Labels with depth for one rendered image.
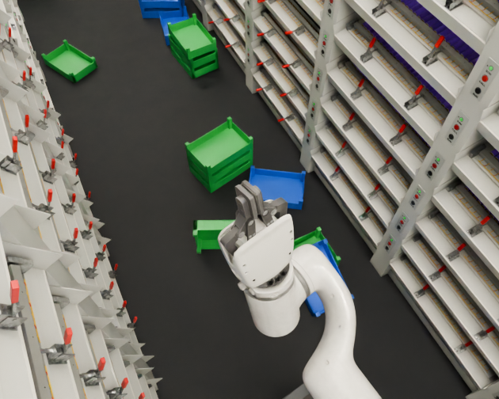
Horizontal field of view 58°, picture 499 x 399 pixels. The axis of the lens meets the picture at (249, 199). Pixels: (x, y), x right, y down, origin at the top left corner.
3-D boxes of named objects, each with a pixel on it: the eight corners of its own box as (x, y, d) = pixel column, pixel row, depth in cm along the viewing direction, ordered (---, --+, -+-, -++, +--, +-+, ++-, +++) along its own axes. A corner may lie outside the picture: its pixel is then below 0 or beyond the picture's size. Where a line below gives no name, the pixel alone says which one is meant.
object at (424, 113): (432, 148, 150) (436, 125, 138) (334, 43, 179) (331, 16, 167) (484, 117, 150) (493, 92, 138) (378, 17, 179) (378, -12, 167)
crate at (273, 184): (245, 203, 242) (245, 195, 235) (250, 173, 253) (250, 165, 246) (301, 210, 240) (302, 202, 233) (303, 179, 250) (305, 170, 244)
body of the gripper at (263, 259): (225, 274, 69) (209, 229, 61) (276, 237, 72) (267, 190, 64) (254, 306, 65) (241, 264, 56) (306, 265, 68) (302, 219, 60)
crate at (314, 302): (348, 298, 213) (355, 298, 205) (311, 316, 208) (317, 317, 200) (321, 240, 217) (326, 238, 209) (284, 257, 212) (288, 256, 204)
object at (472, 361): (479, 390, 180) (486, 389, 168) (389, 266, 209) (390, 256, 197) (522, 364, 180) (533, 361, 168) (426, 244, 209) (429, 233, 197)
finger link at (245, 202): (228, 229, 60) (218, 195, 55) (247, 216, 61) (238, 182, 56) (242, 243, 58) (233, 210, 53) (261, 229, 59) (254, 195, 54)
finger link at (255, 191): (248, 215, 61) (239, 181, 56) (266, 203, 62) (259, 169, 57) (262, 229, 59) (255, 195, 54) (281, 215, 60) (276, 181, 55)
